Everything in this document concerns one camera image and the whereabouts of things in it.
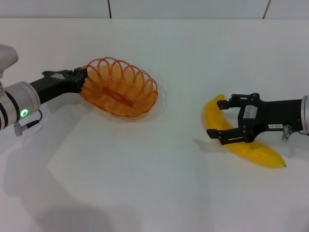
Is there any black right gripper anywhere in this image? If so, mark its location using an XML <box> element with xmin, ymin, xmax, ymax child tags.
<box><xmin>207</xmin><ymin>92</ymin><xmax>304</xmax><ymax>146</ymax></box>

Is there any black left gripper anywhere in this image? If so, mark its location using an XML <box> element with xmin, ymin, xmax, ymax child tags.
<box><xmin>30</xmin><ymin>67</ymin><xmax>89</xmax><ymax>105</ymax></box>

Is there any orange wire basket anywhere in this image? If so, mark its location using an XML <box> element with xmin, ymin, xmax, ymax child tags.
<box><xmin>79</xmin><ymin>57</ymin><xmax>159</xmax><ymax>118</ymax></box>

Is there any yellow banana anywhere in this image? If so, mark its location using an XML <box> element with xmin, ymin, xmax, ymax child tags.
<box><xmin>204</xmin><ymin>93</ymin><xmax>287</xmax><ymax>169</ymax></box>

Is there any right arm cable silver plug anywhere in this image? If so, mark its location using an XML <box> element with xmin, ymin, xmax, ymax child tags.
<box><xmin>281</xmin><ymin>124</ymin><xmax>305</xmax><ymax>143</ymax></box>

